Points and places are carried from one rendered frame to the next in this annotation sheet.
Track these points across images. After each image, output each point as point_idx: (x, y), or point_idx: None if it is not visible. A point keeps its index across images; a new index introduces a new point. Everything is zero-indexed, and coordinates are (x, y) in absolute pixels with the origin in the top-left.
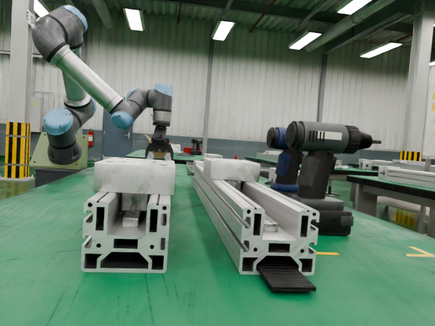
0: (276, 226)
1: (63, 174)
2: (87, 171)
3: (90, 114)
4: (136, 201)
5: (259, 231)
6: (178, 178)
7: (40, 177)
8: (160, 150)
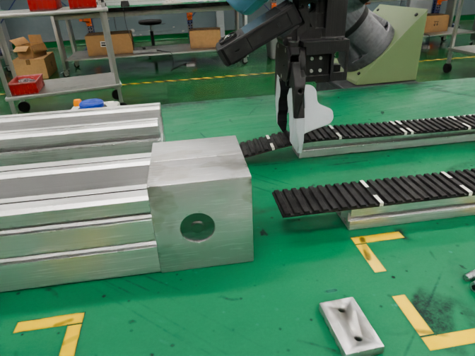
0: None
1: (331, 88)
2: (347, 91)
3: None
4: None
5: None
6: (380, 173)
7: (318, 87)
8: (281, 77)
